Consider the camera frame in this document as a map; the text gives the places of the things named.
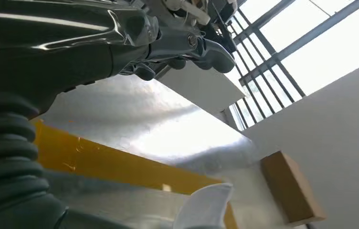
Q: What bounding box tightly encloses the dark window frame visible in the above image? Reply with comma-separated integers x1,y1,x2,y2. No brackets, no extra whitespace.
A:
227,0,359,132

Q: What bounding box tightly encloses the closed brown cardboard box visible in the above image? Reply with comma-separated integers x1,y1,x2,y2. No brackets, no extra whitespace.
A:
260,151,326,228

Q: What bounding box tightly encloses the stainless steel workbench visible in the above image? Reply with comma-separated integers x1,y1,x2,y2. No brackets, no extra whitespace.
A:
31,74,263,229

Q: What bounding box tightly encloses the yellow tape on workbench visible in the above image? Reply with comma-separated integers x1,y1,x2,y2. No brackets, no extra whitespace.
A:
32,120,239,229

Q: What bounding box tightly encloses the white tabletop slab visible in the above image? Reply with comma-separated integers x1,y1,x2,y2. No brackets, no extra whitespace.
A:
157,60,246,116

